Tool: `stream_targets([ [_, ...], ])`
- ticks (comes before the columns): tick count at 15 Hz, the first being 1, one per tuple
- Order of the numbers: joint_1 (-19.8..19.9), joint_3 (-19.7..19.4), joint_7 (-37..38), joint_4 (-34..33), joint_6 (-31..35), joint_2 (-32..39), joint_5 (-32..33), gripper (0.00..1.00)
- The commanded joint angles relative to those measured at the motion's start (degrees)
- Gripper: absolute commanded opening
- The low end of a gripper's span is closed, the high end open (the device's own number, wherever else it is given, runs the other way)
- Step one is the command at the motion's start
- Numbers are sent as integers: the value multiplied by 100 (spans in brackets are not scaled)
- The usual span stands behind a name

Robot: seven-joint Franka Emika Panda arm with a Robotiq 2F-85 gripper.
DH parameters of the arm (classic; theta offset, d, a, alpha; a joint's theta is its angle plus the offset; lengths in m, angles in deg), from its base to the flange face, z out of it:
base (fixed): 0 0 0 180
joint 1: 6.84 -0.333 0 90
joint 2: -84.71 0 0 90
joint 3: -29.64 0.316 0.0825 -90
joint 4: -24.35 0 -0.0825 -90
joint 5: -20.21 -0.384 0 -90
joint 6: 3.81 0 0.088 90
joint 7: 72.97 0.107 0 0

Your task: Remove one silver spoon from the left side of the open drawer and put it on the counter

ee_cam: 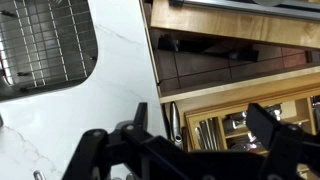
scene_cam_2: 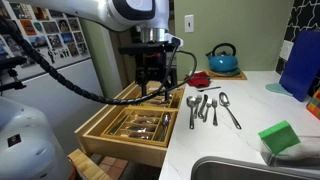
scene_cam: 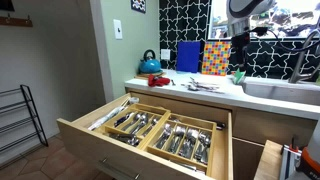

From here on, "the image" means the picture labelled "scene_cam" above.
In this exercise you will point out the wooden coat hook rail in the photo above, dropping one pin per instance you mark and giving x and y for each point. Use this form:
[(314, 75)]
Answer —
[(16, 22)]

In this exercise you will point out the silver faucet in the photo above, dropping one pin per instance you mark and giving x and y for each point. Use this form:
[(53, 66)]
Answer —
[(300, 63)]

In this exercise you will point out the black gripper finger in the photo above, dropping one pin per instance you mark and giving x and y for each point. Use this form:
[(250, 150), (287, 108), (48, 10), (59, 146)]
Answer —
[(236, 61), (244, 61)]

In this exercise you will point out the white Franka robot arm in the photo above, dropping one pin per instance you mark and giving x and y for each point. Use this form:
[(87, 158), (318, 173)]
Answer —
[(240, 16)]

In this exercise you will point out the white wall outlet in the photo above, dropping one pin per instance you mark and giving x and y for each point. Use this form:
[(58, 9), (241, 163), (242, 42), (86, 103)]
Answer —
[(165, 54)]

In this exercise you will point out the colourful checkered board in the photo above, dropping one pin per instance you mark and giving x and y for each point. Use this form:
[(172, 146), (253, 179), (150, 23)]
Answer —
[(216, 58)]

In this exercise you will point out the bamboo cutlery organizer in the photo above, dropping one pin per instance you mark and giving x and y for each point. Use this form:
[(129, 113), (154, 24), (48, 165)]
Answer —
[(186, 117), (146, 107)]

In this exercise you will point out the long silver knife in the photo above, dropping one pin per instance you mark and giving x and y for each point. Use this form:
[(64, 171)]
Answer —
[(186, 166)]

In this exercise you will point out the green sponge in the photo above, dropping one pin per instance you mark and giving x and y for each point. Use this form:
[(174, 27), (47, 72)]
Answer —
[(239, 77)]

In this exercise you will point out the window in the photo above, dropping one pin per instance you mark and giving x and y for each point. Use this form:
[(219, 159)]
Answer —
[(293, 16)]

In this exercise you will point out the wooden block stand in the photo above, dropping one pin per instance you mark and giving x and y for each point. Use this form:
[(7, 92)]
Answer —
[(268, 163)]

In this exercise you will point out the black metal shoe rack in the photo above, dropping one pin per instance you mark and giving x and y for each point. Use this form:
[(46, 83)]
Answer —
[(23, 87)]

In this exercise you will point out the wooden kitchen cabinet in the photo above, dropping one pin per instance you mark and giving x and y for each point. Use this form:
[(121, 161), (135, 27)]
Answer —
[(266, 126)]

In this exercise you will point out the small silver fork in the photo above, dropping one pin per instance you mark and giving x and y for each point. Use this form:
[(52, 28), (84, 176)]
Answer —
[(173, 82)]

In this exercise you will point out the steel kitchen sink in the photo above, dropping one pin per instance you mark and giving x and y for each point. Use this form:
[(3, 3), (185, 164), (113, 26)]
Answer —
[(283, 91)]

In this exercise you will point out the clear plastic bag of utensils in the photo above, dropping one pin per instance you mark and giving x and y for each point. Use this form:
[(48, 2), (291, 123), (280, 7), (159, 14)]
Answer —
[(110, 116)]

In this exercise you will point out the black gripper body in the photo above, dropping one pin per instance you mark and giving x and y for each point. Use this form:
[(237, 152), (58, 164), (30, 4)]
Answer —
[(240, 41)]

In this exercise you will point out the wooden drawer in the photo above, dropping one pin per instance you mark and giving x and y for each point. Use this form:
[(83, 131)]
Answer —
[(83, 140)]

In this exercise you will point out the orange black clamp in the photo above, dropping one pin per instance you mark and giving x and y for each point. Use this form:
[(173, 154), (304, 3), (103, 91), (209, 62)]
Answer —
[(310, 166)]

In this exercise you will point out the large silver spoon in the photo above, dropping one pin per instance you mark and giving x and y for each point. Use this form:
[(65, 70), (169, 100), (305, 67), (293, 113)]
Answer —
[(193, 79)]

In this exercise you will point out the red cloth pot holder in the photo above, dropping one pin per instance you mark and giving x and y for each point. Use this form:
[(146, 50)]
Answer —
[(158, 81)]

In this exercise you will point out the silver blue rail clamp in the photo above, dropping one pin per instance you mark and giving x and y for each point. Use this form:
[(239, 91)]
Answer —
[(288, 163)]

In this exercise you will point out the white light switch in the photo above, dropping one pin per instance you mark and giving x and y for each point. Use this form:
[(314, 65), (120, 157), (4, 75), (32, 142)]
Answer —
[(117, 29)]

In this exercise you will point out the wooden board under kettle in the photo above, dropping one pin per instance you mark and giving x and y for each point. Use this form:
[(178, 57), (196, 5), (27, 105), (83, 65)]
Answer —
[(141, 76)]

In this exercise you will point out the dark silver cutlery piece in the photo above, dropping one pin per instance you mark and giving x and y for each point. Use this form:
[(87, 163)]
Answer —
[(128, 139)]

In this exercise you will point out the silver table knife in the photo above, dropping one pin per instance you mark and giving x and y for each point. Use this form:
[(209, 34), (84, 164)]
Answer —
[(205, 87)]

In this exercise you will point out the blue cutting board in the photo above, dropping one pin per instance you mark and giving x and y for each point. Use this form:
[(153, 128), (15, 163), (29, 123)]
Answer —
[(188, 56)]

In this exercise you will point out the patterned wall tile picture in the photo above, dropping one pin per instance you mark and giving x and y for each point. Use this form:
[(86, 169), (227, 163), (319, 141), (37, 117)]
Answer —
[(138, 5)]

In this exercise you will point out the silver serving spoon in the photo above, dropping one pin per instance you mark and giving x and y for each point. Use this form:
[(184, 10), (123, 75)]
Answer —
[(175, 120)]

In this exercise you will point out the dark small spoon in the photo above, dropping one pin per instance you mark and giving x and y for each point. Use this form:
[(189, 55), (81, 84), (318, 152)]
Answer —
[(123, 119)]

